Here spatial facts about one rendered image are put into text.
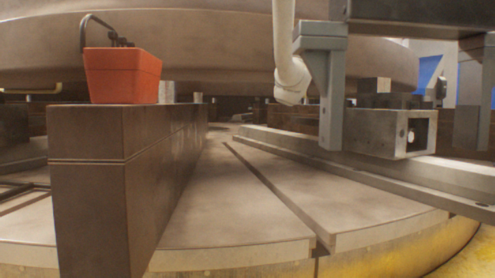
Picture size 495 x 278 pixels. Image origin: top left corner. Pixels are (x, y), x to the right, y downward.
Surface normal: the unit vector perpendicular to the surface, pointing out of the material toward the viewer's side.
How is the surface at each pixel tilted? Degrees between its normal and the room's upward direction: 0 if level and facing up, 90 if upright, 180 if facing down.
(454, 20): 90
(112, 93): 97
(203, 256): 90
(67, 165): 90
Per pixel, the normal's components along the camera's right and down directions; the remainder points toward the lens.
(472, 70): -1.00, -0.01
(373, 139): -0.89, 0.02
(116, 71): 0.07, 0.20
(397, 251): 0.36, 0.08
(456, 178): -0.84, -0.29
